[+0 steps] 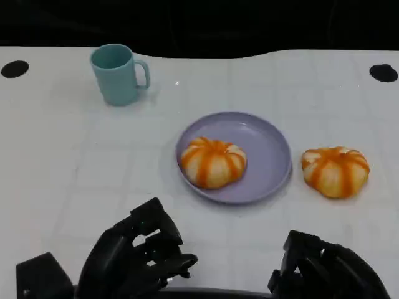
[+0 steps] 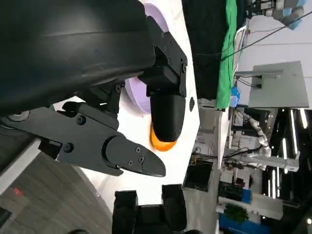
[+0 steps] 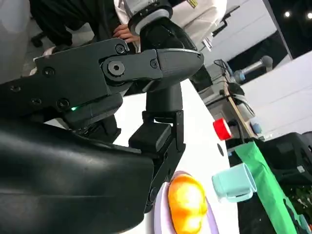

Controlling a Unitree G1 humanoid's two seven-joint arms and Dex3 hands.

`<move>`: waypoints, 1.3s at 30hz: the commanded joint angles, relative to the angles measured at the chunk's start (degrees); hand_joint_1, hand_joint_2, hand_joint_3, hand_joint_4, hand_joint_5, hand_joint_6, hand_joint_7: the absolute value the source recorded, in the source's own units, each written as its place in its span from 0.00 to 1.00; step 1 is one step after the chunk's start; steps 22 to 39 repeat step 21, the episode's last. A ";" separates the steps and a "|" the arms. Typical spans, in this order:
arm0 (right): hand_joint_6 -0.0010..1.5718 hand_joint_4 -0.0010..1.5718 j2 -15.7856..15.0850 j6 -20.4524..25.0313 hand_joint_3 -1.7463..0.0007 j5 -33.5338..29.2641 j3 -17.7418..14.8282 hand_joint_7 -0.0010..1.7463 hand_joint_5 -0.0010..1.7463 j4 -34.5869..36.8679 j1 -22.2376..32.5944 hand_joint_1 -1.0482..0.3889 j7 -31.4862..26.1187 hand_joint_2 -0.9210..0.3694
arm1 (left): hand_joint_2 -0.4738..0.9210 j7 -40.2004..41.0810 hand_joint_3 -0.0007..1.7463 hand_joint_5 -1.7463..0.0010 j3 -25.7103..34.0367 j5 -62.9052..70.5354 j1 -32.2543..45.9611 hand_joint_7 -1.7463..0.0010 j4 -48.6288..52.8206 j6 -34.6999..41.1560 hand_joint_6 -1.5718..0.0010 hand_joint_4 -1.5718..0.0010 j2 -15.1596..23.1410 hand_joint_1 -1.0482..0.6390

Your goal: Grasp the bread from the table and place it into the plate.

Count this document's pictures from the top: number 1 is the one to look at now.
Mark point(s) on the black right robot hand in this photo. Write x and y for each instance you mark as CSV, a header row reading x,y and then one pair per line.
x,y
336,277

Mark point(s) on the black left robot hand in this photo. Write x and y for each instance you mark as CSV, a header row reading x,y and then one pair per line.
x,y
109,268

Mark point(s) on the orange and white bread roll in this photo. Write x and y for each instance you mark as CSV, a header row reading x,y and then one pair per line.
x,y
213,163
335,174

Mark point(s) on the lilac plate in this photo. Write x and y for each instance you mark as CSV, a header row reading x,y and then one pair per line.
x,y
268,155

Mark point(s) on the pale green mug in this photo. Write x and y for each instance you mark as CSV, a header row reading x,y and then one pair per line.
x,y
115,84

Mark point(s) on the black round table grommet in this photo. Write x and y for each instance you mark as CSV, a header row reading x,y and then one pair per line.
x,y
383,73
15,69

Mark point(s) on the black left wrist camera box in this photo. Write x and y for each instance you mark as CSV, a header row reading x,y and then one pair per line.
x,y
43,277

